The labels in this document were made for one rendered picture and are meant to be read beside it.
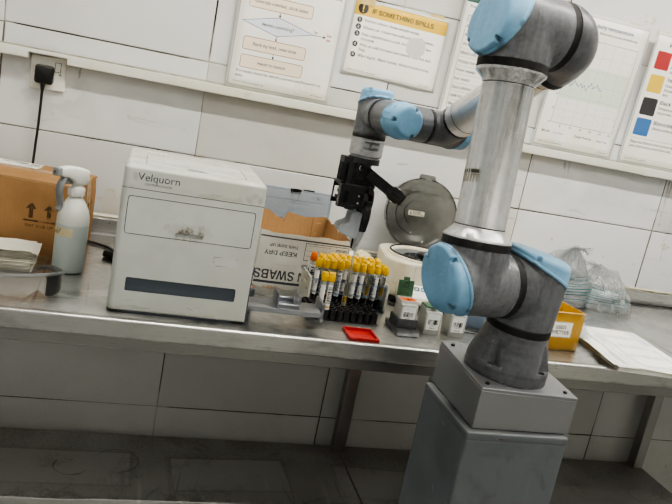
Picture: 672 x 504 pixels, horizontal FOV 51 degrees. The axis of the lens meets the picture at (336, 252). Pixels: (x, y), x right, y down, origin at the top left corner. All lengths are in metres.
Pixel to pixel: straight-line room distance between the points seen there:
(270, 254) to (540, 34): 0.90
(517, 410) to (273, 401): 1.17
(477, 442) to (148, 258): 0.72
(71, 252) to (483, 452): 0.98
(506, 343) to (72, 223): 0.96
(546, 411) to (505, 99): 0.54
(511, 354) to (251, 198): 0.59
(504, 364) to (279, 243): 0.73
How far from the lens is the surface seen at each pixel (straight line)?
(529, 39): 1.17
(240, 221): 1.44
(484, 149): 1.17
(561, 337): 1.84
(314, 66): 2.07
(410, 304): 1.64
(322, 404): 2.36
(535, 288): 1.23
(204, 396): 2.28
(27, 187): 1.79
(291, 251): 1.78
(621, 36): 2.45
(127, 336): 1.46
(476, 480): 1.31
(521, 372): 1.28
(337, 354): 1.53
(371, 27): 2.12
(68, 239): 1.67
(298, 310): 1.53
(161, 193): 1.42
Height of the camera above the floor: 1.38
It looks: 12 degrees down
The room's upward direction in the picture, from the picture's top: 11 degrees clockwise
